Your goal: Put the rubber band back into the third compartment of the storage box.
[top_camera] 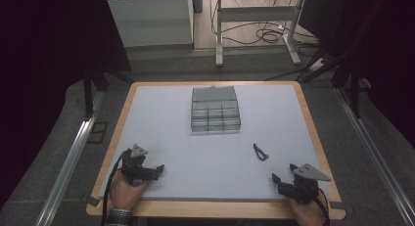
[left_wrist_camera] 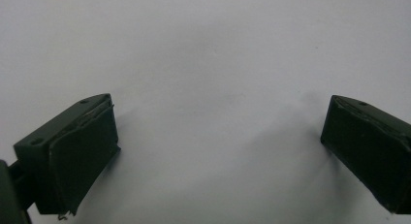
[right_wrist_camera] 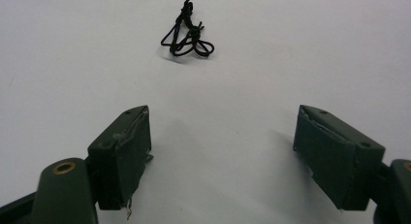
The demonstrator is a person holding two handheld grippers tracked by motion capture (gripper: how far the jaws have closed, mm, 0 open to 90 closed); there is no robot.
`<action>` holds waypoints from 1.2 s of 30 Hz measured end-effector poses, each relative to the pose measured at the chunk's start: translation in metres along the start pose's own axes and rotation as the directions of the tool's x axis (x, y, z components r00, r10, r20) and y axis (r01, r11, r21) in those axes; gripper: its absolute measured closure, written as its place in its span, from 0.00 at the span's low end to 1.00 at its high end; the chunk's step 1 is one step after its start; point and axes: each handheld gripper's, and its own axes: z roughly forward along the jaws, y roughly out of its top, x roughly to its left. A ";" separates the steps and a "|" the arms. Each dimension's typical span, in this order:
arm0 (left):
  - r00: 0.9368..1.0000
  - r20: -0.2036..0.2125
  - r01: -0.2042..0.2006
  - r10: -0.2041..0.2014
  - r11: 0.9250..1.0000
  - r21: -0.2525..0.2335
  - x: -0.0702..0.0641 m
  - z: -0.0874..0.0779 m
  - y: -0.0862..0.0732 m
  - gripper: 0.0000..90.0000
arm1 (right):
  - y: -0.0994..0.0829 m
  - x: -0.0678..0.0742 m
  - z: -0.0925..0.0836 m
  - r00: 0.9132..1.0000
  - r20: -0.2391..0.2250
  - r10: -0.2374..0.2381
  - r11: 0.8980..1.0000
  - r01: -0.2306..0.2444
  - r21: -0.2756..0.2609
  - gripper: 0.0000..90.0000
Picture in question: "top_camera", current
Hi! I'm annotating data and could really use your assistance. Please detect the white metal desk frame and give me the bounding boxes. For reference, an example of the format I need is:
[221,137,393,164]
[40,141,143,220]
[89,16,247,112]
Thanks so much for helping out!
[214,0,307,68]

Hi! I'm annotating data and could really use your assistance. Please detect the person's left hand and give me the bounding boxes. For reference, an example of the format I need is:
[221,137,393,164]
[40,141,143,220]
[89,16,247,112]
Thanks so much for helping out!
[109,169,152,211]

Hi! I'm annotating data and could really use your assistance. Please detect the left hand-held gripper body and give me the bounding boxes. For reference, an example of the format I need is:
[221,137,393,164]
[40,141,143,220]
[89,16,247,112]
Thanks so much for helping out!
[120,143,159,187]

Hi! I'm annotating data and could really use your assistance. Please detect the black curtain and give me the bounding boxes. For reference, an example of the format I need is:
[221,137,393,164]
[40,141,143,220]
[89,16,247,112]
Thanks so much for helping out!
[298,0,415,148]
[0,0,132,209]

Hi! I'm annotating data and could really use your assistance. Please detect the white table mat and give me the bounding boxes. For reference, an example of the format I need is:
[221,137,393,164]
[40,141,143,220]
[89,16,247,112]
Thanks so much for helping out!
[97,84,331,202]

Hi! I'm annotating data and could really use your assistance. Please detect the black metal stand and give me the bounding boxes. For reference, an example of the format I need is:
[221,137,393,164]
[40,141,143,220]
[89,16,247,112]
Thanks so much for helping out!
[82,64,133,118]

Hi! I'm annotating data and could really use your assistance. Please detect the white power strip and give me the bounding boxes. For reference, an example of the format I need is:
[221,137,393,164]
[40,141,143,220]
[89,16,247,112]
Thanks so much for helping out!
[308,57,329,73]

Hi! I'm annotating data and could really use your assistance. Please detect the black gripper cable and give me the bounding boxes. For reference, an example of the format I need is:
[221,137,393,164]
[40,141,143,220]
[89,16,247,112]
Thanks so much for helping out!
[101,149,132,226]
[313,188,331,226]

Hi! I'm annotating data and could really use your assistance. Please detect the aluminium floor rail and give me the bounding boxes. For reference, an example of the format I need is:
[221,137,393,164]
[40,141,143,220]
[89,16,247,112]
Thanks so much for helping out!
[33,89,107,226]
[334,86,415,226]

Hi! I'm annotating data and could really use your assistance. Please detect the white cabinet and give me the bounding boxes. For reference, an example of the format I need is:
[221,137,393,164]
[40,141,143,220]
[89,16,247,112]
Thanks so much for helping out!
[107,0,195,48]

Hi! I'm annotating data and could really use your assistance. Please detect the small black clip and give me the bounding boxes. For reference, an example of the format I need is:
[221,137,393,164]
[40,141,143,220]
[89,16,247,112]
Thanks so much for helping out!
[253,143,270,161]

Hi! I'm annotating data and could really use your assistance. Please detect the clear plastic compartment box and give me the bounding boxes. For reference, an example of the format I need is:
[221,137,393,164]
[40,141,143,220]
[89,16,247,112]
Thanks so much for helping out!
[190,85,242,133]

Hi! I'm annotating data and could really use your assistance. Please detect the silver metal wrist bracelet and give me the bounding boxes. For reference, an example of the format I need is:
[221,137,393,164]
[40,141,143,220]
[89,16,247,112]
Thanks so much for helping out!
[105,207,135,226]

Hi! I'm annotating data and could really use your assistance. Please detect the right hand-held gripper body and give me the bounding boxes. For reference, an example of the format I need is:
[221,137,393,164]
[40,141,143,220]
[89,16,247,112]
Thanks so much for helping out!
[277,162,332,205]

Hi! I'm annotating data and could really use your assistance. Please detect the black floor cables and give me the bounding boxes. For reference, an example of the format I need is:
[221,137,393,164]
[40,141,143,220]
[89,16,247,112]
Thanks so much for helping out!
[209,0,320,48]

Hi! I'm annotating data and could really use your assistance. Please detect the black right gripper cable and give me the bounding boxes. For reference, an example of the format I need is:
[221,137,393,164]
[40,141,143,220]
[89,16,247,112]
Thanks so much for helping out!
[313,188,331,226]

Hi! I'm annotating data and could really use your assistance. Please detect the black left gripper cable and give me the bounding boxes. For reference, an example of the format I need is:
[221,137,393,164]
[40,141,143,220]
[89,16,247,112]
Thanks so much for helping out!
[101,149,132,226]

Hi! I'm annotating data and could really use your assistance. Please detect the person's right hand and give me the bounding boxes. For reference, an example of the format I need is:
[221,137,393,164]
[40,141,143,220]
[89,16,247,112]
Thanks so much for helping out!
[286,192,328,226]

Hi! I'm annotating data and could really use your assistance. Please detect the black tripod stand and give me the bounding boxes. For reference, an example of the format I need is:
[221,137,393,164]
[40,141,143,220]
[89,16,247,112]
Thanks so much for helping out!
[295,39,373,119]

